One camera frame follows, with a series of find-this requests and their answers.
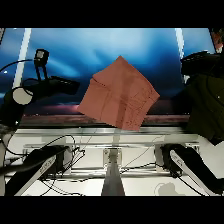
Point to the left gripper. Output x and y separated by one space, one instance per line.
65 85

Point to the dark green garment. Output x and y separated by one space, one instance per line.
206 106

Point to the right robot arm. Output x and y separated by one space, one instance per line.
188 164

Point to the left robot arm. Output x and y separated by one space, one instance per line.
12 111

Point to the red-brown garment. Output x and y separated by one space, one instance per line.
120 95

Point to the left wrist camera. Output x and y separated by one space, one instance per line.
41 56

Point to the silver frame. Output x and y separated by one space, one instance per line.
113 140

